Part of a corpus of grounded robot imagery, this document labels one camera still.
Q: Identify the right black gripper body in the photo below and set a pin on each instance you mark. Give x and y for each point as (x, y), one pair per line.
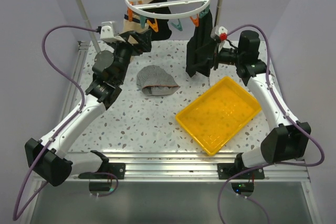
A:
(219, 57)

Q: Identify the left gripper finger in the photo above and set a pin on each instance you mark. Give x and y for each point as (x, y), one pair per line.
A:
(142, 46)
(143, 37)

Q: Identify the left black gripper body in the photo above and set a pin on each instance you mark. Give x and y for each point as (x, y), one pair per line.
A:
(125, 47)

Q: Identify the grey striped underwear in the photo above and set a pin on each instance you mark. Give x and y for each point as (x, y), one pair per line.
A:
(155, 81)

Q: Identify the beige underwear navy trim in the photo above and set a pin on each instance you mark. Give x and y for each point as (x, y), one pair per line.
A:
(135, 23)

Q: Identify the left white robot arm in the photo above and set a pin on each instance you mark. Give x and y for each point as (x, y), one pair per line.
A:
(47, 156)

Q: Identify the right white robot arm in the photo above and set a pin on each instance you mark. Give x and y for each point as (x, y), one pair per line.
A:
(287, 137)

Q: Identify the plain black underwear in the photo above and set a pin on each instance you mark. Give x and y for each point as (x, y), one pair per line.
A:
(164, 31)

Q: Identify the black pinstriped underwear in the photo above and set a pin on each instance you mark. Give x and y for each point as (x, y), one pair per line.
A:
(198, 59)

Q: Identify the yellow plastic tray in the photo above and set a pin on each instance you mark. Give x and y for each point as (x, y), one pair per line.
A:
(216, 116)

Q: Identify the left white rack pole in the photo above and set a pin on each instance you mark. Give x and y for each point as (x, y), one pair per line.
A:
(88, 25)

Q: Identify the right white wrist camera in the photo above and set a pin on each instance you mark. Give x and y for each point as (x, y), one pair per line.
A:
(219, 34)

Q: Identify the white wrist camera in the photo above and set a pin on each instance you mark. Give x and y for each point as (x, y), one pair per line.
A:
(219, 34)
(108, 32)

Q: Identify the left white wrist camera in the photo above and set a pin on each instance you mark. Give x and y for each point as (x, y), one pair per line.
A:
(108, 32)

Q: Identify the aluminium rail frame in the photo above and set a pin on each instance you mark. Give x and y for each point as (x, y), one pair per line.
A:
(146, 138)

